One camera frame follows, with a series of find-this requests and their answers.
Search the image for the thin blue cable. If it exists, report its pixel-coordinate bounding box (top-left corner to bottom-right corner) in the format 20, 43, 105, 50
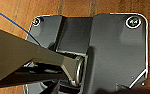
0, 8, 39, 43

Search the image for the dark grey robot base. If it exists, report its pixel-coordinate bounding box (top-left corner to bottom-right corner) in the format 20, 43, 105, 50
23, 12, 149, 94

